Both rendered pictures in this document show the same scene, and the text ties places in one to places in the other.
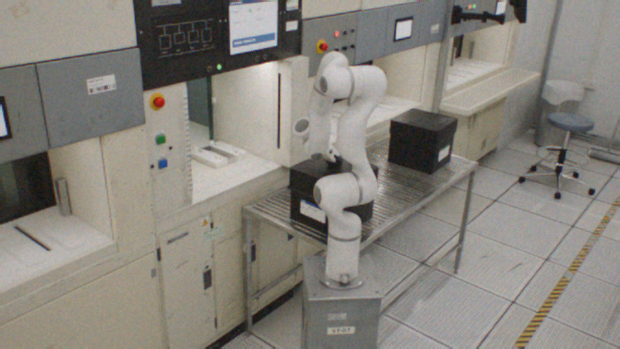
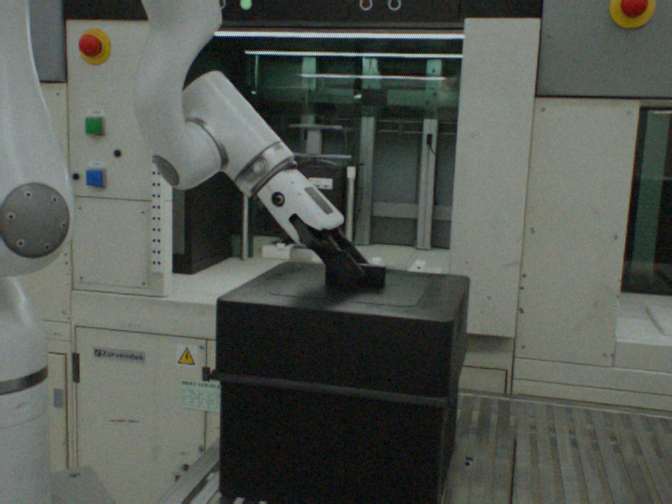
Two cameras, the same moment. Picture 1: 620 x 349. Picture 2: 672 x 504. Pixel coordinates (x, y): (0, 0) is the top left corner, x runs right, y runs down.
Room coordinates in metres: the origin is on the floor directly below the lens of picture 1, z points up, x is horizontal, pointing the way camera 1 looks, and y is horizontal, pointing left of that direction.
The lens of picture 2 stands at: (1.76, -0.98, 1.23)
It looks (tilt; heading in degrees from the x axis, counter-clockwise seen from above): 10 degrees down; 65
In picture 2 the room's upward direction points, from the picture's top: 2 degrees clockwise
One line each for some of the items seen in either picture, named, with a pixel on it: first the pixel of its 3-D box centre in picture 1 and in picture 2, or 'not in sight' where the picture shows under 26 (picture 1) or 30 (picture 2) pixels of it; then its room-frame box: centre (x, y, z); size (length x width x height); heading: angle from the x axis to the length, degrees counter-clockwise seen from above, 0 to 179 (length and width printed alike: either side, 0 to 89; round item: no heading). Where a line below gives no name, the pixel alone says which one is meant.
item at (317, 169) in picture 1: (334, 174); (353, 311); (2.21, -0.08, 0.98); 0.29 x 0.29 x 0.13; 52
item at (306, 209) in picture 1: (332, 200); (349, 404); (2.21, -0.08, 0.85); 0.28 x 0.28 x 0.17; 52
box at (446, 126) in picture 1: (422, 139); not in sight; (2.93, -0.58, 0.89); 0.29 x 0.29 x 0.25; 56
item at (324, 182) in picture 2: not in sight; (313, 185); (2.57, 0.92, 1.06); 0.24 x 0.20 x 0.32; 142
